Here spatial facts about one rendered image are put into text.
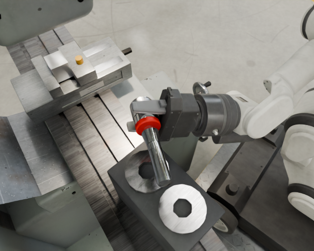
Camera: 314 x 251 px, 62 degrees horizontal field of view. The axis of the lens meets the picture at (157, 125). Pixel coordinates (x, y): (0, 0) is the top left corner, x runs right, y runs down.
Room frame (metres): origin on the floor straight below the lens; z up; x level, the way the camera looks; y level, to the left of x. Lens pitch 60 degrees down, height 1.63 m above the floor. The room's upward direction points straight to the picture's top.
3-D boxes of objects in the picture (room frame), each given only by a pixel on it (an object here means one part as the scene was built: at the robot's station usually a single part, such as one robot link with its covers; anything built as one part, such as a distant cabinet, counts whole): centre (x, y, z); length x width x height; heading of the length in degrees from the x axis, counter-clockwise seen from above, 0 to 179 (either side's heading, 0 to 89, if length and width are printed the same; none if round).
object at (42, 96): (0.56, 0.27, 0.99); 0.35 x 0.15 x 0.11; 124
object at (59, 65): (0.55, 0.29, 1.04); 0.06 x 0.05 x 0.06; 34
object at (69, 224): (0.47, 0.22, 0.44); 0.81 x 0.32 x 0.60; 124
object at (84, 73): (0.58, 0.25, 1.03); 0.15 x 0.06 x 0.04; 34
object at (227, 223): (0.23, -0.24, 0.50); 0.20 x 0.05 x 0.20; 51
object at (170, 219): (0.15, -0.01, 1.04); 0.22 x 0.12 x 0.20; 43
